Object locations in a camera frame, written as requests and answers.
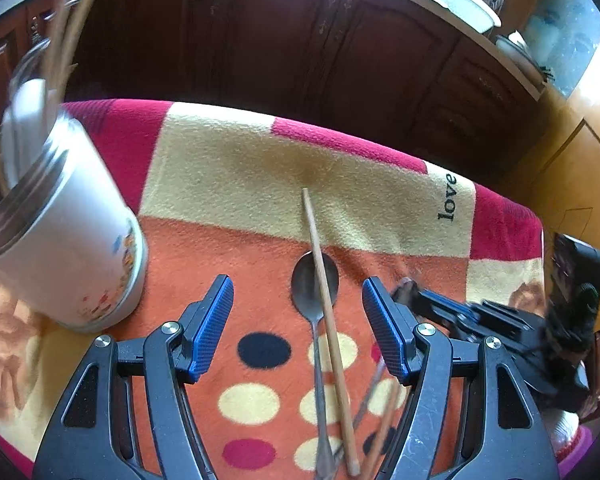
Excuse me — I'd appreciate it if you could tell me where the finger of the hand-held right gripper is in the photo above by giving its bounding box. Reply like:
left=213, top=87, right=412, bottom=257
left=395, top=280, right=461, bottom=338
left=427, top=292, right=526, bottom=341

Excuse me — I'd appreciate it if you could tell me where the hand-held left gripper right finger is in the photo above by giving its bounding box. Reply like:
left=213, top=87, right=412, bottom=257
left=362, top=276, right=561, bottom=480

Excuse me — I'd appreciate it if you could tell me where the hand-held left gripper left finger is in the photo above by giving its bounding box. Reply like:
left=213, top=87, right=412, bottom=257
left=32, top=274, right=236, bottom=480

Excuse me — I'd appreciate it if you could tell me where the metal fork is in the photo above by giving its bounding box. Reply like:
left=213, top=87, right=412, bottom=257
left=330, top=357, right=387, bottom=466

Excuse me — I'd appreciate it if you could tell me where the metal spoon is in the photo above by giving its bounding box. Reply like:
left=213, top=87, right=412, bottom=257
left=291, top=251, right=341, bottom=480

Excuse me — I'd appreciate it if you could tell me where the white steel jar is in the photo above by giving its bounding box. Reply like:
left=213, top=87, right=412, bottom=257
left=0, top=110, right=148, bottom=335

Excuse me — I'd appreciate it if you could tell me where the white plastic rice spoon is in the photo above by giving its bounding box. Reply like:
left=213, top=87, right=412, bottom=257
left=10, top=77, right=56, bottom=186

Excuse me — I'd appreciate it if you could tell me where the printed fleece blanket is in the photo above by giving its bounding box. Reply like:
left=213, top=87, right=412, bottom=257
left=0, top=100, right=548, bottom=480

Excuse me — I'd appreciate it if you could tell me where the grey kitchen countertop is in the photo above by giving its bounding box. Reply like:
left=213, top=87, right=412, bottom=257
left=330, top=0, right=561, bottom=103

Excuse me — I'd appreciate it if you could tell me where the metal bowl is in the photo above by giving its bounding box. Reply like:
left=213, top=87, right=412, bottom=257
left=495, top=34, right=556, bottom=83

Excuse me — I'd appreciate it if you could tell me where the bluish glass panel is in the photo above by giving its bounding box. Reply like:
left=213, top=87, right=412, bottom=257
left=522, top=0, right=600, bottom=98

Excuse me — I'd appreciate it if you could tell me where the white plastic basin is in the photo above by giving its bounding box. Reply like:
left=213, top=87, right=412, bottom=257
left=420, top=0, right=501, bottom=33

